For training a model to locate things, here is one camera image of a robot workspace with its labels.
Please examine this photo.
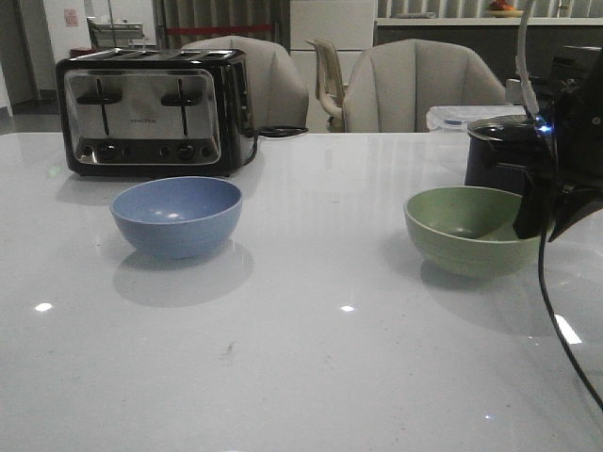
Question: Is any green bowl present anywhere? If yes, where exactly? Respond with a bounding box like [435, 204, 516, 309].
[404, 186, 540, 279]

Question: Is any beige armchair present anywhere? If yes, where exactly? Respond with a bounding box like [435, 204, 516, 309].
[342, 39, 505, 133]
[184, 36, 309, 128]

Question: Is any metal cart in hallway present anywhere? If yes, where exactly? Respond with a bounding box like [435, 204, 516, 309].
[87, 17, 144, 49]

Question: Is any black toaster power cord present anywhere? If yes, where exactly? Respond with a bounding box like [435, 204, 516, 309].
[242, 124, 309, 166]

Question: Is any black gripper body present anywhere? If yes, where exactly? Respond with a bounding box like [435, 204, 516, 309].
[524, 55, 602, 241]

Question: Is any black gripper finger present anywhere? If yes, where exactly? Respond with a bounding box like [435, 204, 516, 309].
[513, 174, 556, 239]

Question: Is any cream plastic chair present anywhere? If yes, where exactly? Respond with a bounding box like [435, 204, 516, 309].
[306, 39, 346, 133]

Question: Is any red trash bin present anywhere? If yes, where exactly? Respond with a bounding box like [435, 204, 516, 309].
[69, 47, 95, 58]

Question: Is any fruit bowl on counter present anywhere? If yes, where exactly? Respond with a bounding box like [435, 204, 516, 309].
[485, 0, 523, 18]

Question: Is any glass pot lid blue knob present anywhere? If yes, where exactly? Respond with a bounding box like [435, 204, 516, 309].
[467, 115, 537, 142]

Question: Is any dark blue pot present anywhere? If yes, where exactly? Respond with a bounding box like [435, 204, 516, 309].
[464, 132, 536, 195]

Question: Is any beige armchair right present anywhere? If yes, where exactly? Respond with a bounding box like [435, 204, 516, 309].
[342, 39, 505, 133]

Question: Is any white cabinet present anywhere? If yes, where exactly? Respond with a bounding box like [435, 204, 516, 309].
[289, 1, 377, 96]

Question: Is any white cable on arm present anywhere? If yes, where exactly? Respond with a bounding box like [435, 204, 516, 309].
[515, 0, 543, 124]

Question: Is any black silver four-slot toaster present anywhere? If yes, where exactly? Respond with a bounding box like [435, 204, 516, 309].
[56, 48, 257, 177]

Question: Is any dark counter unit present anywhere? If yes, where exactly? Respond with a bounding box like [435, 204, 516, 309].
[372, 18, 602, 83]

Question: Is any blue bowl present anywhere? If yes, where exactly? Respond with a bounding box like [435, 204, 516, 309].
[110, 176, 242, 259]

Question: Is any beige armchair left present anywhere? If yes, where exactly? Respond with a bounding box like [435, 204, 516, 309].
[184, 36, 309, 128]

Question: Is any red barrier belt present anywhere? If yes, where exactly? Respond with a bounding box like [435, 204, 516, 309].
[166, 24, 275, 35]

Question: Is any clear plastic container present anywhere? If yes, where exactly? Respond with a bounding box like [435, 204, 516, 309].
[426, 105, 525, 132]

